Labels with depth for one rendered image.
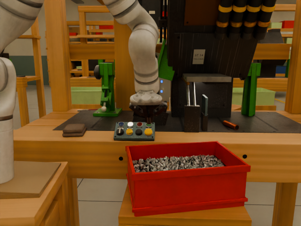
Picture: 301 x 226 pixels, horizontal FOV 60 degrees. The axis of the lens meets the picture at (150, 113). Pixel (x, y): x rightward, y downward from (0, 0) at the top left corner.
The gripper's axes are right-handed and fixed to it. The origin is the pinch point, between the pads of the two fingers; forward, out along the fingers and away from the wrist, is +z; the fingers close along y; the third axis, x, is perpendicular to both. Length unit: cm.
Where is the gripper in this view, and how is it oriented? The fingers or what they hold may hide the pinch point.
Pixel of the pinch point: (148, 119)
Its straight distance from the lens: 90.0
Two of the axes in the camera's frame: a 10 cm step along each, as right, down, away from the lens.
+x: -0.4, 7.3, -6.8
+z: 0.4, 6.8, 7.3
